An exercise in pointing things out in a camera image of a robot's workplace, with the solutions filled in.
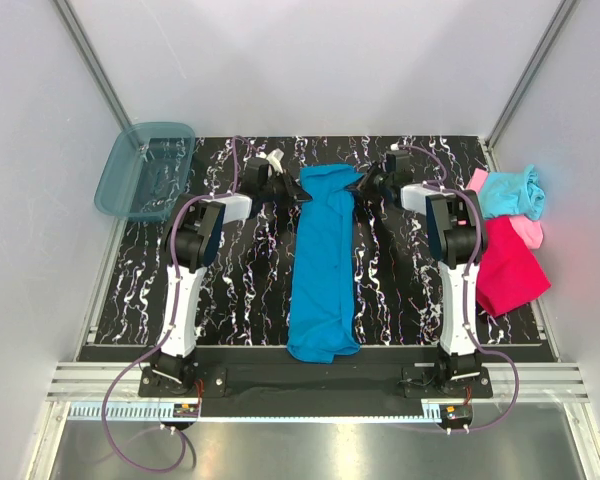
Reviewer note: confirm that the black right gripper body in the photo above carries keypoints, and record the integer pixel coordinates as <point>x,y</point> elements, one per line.
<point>381,181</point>

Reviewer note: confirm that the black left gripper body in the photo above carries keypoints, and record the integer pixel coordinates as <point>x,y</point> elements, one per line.
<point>275,189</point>

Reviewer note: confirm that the blue t shirt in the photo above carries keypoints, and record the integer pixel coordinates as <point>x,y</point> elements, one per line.
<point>322,306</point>

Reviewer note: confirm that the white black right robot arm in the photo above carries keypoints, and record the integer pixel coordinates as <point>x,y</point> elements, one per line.
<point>457,240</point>

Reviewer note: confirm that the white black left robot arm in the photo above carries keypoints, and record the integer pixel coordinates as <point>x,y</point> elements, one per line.
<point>190,244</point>

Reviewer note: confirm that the teal transparent plastic bin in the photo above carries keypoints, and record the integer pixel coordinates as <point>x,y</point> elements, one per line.
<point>146,171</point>

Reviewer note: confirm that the cyan t shirt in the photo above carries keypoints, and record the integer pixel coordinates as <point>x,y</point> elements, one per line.
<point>512,194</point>

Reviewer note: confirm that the light pink t shirt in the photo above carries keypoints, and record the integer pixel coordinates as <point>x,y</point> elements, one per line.
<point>528,230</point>

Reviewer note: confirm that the magenta t shirt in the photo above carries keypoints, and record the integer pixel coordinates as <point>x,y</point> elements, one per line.
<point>510,275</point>

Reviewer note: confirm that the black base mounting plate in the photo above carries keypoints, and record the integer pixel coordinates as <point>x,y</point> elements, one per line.
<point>402,399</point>

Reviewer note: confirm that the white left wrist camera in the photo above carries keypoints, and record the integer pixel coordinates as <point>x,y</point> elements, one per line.
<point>274,159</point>

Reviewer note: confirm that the right aluminium frame post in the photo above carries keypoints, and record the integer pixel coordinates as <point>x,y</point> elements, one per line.
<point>548,40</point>

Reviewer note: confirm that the aluminium frame post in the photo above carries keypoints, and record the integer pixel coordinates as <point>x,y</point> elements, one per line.
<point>71,22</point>
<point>548,40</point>

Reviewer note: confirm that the left aluminium frame post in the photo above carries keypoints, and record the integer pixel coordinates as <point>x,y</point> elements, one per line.
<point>71,22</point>

